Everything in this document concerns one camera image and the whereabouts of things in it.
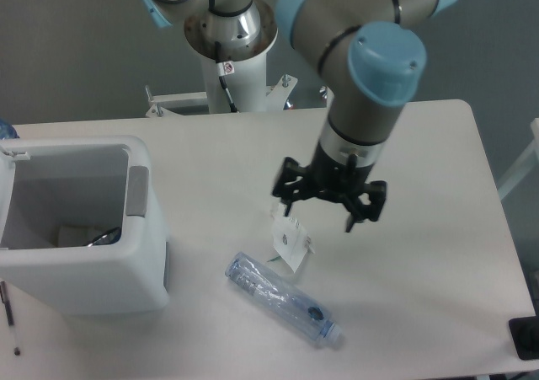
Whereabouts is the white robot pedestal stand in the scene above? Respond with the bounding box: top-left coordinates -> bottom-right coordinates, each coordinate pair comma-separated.
146,0 -> 298,117

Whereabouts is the black and white pen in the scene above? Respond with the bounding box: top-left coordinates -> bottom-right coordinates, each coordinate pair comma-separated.
1,281 -> 21,356

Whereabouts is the black device at table corner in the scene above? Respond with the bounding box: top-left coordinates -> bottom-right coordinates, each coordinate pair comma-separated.
509,316 -> 538,361

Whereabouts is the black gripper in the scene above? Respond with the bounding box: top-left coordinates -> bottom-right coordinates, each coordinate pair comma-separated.
271,143 -> 387,233

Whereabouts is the white push-button trash can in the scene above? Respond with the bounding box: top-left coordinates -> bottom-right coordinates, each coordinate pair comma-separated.
1,136 -> 169,315

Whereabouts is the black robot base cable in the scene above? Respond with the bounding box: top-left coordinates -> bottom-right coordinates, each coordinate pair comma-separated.
213,40 -> 240,115

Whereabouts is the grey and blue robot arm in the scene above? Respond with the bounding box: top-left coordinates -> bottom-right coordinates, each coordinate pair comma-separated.
142,0 -> 458,227

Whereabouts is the white frame at right edge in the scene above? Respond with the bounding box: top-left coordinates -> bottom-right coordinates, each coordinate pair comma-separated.
497,118 -> 538,201

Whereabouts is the clear plastic water bottle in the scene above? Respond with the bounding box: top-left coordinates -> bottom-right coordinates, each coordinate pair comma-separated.
225,252 -> 343,347

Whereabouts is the crumpled white paper packet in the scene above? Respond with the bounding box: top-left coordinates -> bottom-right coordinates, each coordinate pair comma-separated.
268,201 -> 315,276

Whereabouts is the trash inside the can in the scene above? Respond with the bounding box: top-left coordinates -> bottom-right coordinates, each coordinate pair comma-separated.
56,223 -> 123,247

